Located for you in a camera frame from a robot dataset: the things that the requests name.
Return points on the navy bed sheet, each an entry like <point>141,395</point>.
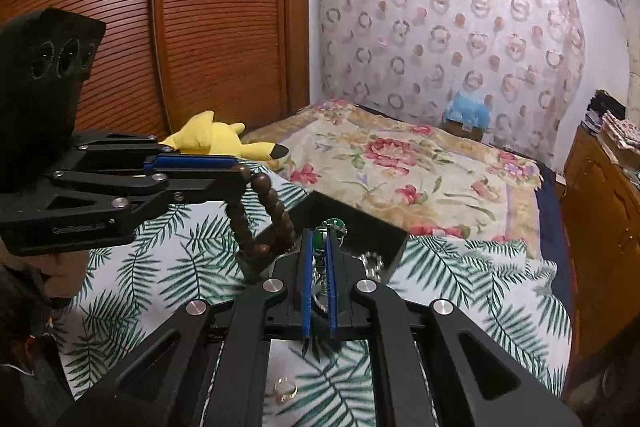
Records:
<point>555,232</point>

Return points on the wooden cabinet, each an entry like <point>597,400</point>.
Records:
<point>600,217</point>

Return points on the small cardboard box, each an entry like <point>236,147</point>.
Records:
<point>465,131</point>

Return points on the circle patterned curtain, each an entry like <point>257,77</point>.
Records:
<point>425,47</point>

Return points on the folded floral cloth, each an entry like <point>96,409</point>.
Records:
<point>622,124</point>

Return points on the folded clothes stack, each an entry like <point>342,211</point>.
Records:
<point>620,152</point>

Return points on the floral bed blanket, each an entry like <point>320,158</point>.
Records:
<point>400,167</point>

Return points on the beige tied curtain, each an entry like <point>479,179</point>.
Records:
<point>634,57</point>

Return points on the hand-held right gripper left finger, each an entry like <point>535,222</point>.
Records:
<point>303,282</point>

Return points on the person's left hand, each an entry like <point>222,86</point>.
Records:
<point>65,274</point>

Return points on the yellow plush toy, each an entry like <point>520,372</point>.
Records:
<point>215,137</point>

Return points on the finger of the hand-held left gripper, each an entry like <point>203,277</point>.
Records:
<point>195,161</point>
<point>200,192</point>

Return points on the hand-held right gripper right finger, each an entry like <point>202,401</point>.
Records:
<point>332,287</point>

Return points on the wooden slatted wardrobe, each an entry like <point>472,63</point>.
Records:
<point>215,32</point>

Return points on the black box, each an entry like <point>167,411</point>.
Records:
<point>360,222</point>

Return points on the blue plush toy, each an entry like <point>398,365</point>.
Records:
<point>470,107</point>

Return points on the leaf print tablecloth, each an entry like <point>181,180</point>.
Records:
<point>450,267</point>

